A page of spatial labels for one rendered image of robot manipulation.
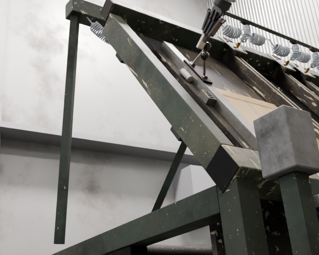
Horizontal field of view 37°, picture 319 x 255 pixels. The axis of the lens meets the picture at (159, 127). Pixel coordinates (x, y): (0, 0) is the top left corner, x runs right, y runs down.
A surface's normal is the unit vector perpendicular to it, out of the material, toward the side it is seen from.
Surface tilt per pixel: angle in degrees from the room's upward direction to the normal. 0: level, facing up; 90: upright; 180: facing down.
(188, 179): 90
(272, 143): 90
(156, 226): 90
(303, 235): 90
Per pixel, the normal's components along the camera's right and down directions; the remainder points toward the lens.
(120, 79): 0.54, -0.37
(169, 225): -0.81, -0.17
